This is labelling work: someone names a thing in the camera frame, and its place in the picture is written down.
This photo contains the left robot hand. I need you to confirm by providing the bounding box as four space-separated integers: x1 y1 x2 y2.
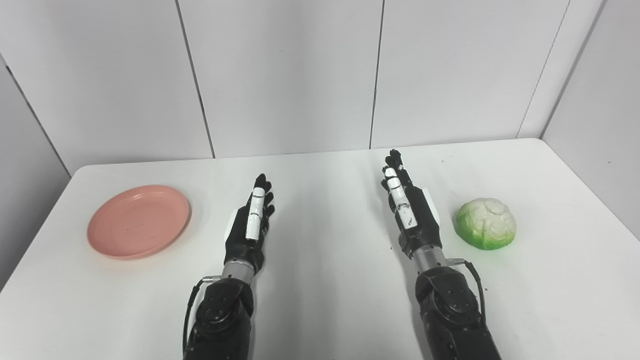
223 173 276 276

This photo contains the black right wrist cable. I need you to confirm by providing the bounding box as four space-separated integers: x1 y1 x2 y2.
446 258 487 326

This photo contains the pink plate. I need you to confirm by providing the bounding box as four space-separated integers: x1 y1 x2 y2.
86 185 192 260

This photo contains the green white cabbage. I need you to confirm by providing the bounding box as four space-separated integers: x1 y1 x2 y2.
453 197 517 251

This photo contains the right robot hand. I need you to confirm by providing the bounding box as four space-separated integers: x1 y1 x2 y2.
381 148 444 260

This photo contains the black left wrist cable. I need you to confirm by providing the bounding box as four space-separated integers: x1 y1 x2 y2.
182 275 223 357

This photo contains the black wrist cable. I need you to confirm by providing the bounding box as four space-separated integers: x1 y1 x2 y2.
182 275 223 357
446 258 487 326

